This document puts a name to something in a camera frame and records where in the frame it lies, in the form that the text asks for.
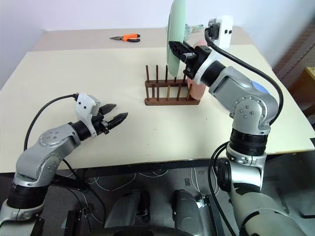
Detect wooden dish rack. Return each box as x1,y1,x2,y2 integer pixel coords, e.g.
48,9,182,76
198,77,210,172
144,64,201,106

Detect orange handled pliers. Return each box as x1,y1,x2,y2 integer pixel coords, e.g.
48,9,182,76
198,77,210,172
109,33,142,44

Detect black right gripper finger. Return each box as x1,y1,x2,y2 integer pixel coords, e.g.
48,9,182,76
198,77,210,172
168,40,195,62

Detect brown perforated panel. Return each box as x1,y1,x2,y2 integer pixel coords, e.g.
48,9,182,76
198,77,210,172
272,21,315,83

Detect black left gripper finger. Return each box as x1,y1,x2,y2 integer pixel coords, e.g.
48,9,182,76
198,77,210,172
106,112,129,130
99,103,117,115

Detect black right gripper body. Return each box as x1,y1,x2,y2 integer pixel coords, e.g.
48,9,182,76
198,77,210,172
181,46,213,79

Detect black table frame bar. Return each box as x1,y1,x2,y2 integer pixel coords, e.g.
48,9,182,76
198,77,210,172
50,173,89,191

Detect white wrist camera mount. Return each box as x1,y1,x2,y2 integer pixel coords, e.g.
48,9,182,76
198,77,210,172
193,15,234,86
75,92,102,137

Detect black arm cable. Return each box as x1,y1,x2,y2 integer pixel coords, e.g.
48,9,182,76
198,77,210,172
24,93,80,152
203,24,284,236

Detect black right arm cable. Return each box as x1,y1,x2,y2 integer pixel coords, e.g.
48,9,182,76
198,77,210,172
203,24,284,236

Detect green plate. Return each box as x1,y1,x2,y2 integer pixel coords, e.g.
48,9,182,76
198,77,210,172
166,0,188,78

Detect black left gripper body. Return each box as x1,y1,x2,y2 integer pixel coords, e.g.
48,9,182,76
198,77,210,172
92,112,111,135

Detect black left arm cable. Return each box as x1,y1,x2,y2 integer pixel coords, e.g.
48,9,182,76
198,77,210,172
24,93,80,152

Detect dark rounded robot foot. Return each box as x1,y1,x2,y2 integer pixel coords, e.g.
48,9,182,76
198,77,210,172
104,190,152,229
172,189,210,230

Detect wooden cabinet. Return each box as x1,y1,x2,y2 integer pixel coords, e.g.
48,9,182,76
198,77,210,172
286,65,315,119

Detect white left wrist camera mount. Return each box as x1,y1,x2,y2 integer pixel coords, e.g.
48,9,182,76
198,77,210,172
75,92,102,137

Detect pink plate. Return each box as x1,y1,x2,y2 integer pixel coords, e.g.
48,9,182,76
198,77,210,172
186,39,210,101

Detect white floor wires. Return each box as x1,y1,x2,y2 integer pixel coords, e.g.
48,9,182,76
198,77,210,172
85,168,215,195

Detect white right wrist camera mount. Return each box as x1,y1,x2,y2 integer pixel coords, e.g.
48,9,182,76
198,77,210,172
193,15,234,86

